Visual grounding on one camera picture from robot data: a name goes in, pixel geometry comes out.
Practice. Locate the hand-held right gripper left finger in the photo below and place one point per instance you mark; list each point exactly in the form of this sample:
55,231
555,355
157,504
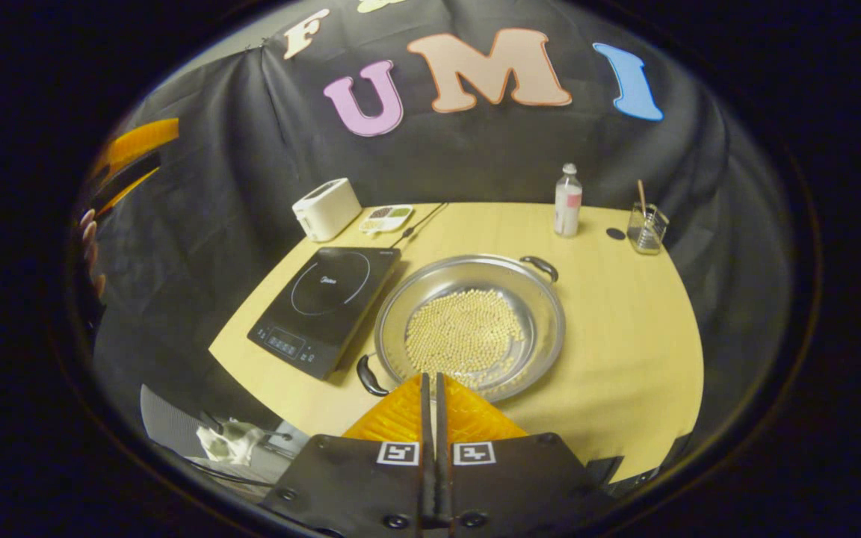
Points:
359,478

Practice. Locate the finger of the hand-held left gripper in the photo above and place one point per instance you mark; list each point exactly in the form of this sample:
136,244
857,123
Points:
128,187
143,138

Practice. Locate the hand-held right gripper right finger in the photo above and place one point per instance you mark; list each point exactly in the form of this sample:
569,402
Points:
513,478

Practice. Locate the black induction cooktop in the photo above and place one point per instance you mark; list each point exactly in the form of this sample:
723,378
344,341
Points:
326,299

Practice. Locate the crumpled white cloth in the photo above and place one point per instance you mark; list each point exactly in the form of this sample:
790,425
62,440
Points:
229,442

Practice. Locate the pile of soybeans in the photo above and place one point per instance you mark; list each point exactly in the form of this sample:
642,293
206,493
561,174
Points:
464,336

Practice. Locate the white toaster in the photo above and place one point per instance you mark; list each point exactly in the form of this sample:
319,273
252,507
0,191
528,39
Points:
326,209

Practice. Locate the white divided dish of beans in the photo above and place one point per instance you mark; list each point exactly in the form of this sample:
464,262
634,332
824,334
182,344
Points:
386,219

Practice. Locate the small black round cap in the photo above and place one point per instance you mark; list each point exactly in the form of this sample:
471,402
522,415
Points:
616,233

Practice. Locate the clear bottle with pink label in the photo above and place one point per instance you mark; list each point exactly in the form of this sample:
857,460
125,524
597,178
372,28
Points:
567,205

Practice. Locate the clear glass cup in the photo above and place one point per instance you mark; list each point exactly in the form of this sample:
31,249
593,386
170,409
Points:
647,232

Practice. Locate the wooden stick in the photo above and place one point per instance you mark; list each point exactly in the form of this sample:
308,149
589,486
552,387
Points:
642,196

